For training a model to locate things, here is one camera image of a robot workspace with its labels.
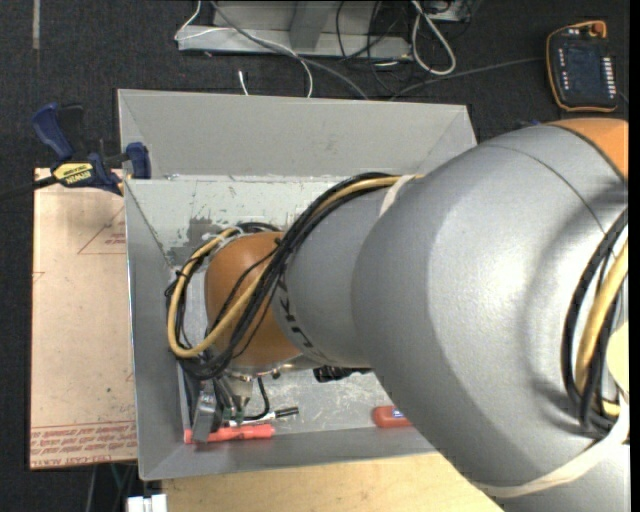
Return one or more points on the pale grey metal gripper finger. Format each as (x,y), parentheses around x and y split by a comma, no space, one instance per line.
(204,420)

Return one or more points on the orange-red block with white label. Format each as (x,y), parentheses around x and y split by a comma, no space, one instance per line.
(387,417)

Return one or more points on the brown cardboard board red print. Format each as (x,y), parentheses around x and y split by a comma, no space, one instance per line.
(80,320)

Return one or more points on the grey metal bin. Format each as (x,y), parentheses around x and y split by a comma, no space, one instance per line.
(240,135)

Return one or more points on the black cylinder on white bracket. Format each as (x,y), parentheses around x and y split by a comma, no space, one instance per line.
(334,374)

